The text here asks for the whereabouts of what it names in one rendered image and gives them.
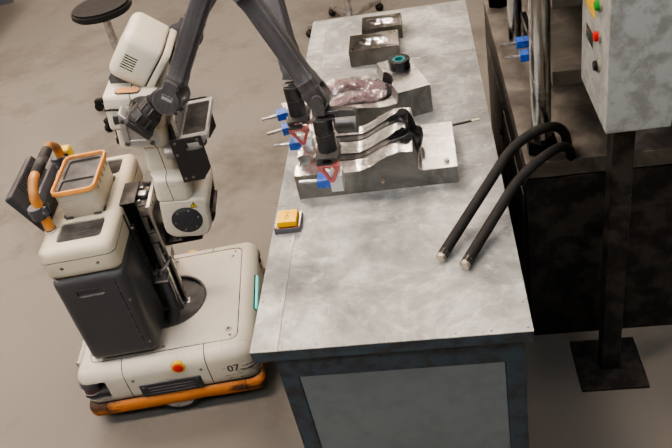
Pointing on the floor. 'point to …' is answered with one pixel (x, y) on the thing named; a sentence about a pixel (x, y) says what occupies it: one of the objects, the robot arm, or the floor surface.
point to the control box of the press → (622, 122)
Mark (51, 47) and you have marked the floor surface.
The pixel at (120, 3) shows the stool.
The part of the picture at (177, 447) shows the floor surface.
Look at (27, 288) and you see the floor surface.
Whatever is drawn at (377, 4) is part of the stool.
